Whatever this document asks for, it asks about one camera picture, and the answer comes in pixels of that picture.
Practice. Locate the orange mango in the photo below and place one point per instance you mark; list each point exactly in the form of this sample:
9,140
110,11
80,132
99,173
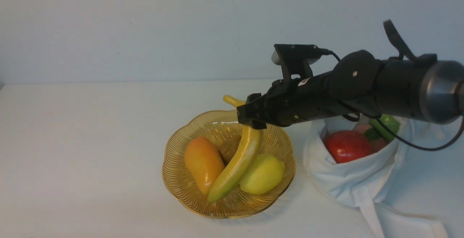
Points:
203,161

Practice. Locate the yellow lemon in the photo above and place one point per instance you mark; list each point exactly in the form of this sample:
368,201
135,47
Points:
265,173

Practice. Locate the red apple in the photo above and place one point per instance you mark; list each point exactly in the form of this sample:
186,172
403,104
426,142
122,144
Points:
347,146

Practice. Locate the green fruit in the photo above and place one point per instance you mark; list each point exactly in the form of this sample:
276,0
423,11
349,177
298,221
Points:
377,131

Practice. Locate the pink peach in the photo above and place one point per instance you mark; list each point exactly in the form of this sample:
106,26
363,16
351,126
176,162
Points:
377,142

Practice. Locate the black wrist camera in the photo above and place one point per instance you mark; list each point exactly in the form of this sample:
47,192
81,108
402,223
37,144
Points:
295,60

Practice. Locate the white cloth bag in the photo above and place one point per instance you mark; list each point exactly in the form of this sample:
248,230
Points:
365,183

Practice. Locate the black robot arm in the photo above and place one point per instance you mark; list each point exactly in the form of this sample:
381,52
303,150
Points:
425,89

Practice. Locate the yellow banana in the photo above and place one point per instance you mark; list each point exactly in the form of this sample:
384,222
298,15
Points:
249,145

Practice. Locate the amber glass fruit bowl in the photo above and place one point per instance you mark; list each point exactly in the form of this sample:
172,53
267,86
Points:
221,128

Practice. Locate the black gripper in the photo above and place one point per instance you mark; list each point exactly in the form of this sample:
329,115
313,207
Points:
291,102

